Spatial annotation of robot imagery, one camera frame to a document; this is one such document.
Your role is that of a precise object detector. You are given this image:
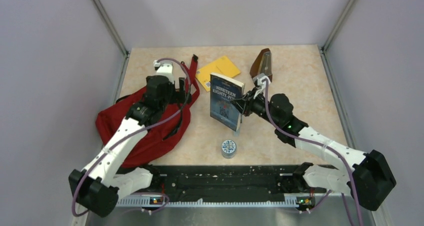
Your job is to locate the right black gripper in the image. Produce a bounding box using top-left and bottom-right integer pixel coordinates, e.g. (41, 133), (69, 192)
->
(230, 86), (281, 127)

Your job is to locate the Nineteen Eighty-Four dark book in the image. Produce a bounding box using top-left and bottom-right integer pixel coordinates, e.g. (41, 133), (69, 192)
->
(210, 73), (245, 132)

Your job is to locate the red student backpack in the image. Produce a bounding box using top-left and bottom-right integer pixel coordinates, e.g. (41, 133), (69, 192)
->
(95, 54), (201, 169)

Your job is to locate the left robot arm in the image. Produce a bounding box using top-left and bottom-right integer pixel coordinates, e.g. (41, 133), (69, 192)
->
(68, 75), (191, 217)

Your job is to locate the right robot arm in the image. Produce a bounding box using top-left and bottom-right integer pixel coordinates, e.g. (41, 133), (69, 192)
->
(231, 90), (397, 211)

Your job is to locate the yellow notebook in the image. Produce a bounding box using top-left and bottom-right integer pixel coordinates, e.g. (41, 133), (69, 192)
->
(196, 56), (241, 92)

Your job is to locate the round blue patterned tin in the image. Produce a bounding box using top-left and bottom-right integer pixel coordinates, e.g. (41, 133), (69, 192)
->
(221, 140), (237, 159)

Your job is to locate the brown wooden metronome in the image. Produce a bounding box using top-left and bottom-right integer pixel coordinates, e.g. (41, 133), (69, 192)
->
(249, 48), (273, 82)

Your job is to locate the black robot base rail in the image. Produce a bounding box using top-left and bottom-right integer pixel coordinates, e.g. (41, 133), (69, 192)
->
(115, 164), (364, 203)

